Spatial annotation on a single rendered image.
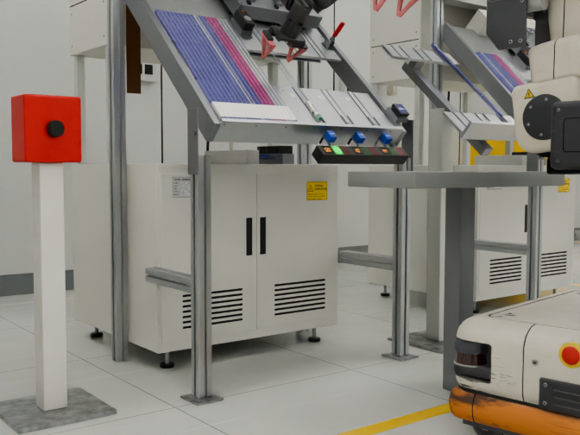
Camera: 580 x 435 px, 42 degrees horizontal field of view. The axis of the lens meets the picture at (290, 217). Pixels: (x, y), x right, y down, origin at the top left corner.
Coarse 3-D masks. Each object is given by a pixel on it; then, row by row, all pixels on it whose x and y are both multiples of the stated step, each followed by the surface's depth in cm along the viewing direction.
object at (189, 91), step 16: (128, 0) 229; (144, 0) 224; (144, 16) 221; (144, 32) 222; (160, 32) 214; (160, 48) 214; (176, 64) 207; (176, 80) 208; (192, 80) 203; (192, 96) 201; (208, 112) 195; (208, 128) 195
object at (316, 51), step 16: (160, 0) 230; (176, 0) 235; (192, 0) 240; (208, 0) 245; (208, 16) 236; (224, 16) 241; (304, 32) 258; (256, 48) 235; (288, 48) 244; (320, 48) 255
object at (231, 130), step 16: (224, 128) 196; (240, 128) 199; (256, 128) 202; (272, 128) 205; (288, 128) 208; (304, 128) 211; (320, 128) 214; (336, 128) 217; (352, 128) 221; (368, 128) 225; (384, 128) 228; (400, 128) 233; (320, 144) 220; (336, 144) 223; (352, 144) 227; (368, 144) 231
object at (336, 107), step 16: (288, 96) 222; (320, 96) 230; (336, 96) 235; (352, 96) 240; (368, 96) 244; (304, 112) 219; (320, 112) 223; (336, 112) 227; (352, 112) 232; (368, 112) 236
